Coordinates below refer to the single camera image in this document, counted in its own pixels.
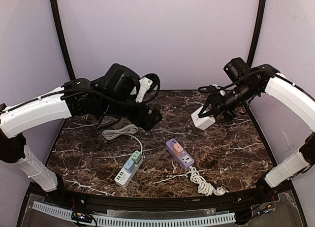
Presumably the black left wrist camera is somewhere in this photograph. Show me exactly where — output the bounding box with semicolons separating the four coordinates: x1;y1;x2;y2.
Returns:
92;64;160;103

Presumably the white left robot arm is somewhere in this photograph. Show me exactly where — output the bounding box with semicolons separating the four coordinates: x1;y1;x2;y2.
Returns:
0;78;162;193

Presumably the black frame post left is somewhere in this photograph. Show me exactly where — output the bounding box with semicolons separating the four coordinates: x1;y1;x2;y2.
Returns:
50;0;76;80

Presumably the blue plug adapter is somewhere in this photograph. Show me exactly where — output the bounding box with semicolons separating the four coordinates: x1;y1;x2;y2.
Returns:
124;160;135;174

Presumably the white power strip cord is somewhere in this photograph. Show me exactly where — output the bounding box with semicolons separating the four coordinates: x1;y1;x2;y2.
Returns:
102;124;144;159

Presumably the white cube socket adapter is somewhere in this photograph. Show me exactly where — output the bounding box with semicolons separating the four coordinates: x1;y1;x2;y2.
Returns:
191;106;216;130

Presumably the green plug adapter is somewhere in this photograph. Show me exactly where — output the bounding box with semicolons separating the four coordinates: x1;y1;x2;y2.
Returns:
131;151;143;164

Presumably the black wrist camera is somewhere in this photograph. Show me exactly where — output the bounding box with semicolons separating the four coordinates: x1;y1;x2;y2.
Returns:
92;64;160;103
223;57;251;82

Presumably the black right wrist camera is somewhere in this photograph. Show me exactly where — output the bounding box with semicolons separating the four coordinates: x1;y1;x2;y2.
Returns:
223;57;251;82

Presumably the black front table rail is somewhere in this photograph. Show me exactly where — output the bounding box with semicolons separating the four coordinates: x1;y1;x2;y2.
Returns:
46;189;279;213

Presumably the white slotted cable duct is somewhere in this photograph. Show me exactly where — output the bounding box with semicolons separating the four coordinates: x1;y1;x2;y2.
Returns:
32;201;236;227

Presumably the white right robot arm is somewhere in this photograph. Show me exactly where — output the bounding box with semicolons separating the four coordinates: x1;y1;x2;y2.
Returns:
197;66;315;190

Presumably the white power strip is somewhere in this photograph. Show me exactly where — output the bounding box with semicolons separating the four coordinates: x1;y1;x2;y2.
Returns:
114;157;143;188

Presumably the pink plug adapter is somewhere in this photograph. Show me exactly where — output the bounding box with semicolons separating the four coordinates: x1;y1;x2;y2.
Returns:
173;143;184;158

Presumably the white cord with plug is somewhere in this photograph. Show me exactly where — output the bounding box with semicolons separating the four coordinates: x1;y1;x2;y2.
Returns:
189;167;228;197

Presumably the purple power strip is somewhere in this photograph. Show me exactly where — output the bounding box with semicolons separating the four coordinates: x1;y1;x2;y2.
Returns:
165;138;195;170

